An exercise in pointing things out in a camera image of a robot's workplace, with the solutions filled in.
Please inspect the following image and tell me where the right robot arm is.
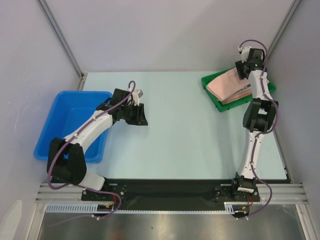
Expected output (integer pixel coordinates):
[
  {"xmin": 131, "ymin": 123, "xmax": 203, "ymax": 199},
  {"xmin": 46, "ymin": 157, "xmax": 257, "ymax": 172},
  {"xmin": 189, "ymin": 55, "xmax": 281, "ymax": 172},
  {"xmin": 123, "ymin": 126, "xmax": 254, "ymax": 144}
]
[{"xmin": 230, "ymin": 46, "xmax": 279, "ymax": 201}]

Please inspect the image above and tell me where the white slotted cable duct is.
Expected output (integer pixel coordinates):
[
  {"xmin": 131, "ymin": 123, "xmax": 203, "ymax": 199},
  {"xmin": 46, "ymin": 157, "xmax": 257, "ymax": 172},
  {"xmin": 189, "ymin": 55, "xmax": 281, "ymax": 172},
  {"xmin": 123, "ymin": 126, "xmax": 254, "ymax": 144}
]
[{"xmin": 45, "ymin": 202, "xmax": 247, "ymax": 215}]

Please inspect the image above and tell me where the blue plastic bin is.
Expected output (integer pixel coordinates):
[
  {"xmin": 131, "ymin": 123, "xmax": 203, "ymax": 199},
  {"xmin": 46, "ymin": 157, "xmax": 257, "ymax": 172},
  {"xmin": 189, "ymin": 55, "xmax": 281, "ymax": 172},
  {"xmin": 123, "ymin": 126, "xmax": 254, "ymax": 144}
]
[{"xmin": 33, "ymin": 91, "xmax": 113, "ymax": 161}]

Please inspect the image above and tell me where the small pink cloth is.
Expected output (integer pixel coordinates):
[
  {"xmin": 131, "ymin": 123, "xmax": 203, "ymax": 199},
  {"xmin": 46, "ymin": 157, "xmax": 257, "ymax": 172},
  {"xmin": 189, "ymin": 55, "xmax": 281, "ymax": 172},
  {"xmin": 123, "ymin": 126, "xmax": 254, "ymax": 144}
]
[{"xmin": 206, "ymin": 68, "xmax": 252, "ymax": 104}]

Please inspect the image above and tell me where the patterned blue white towel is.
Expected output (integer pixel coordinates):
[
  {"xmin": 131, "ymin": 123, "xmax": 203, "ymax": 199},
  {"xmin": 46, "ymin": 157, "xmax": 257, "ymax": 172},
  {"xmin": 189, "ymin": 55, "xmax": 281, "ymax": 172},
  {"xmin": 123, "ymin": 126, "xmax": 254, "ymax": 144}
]
[{"xmin": 236, "ymin": 84, "xmax": 251, "ymax": 94}]

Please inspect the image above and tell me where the green plastic tray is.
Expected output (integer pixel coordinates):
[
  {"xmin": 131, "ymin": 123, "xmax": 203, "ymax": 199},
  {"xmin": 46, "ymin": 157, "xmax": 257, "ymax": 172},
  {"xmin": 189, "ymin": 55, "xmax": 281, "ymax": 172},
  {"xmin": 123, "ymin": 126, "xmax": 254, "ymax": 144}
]
[{"xmin": 201, "ymin": 68, "xmax": 276, "ymax": 112}]

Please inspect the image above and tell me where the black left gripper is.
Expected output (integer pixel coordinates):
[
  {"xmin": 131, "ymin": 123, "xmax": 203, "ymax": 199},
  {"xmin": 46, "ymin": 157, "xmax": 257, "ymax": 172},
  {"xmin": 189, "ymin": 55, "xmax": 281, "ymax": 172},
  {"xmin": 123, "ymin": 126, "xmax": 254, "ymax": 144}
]
[{"xmin": 120, "ymin": 102, "xmax": 148, "ymax": 126}]

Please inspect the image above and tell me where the aluminium frame rail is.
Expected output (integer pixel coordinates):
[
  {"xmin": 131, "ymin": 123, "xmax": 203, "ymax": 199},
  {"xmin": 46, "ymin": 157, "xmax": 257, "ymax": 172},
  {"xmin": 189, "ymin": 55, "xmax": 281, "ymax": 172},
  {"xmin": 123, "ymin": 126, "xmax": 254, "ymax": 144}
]
[{"xmin": 35, "ymin": 183, "xmax": 309, "ymax": 205}]

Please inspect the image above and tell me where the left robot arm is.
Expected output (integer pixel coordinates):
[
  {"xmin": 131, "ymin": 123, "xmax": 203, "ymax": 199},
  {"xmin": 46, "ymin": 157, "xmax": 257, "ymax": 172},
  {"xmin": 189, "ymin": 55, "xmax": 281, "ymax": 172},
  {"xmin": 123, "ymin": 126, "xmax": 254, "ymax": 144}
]
[{"xmin": 47, "ymin": 87, "xmax": 148, "ymax": 200}]

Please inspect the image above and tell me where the pink towel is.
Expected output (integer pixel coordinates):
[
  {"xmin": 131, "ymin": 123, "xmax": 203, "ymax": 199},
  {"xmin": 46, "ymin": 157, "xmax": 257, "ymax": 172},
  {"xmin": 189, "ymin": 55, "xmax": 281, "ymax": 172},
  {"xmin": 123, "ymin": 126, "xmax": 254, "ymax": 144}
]
[{"xmin": 218, "ymin": 77, "xmax": 252, "ymax": 104}]

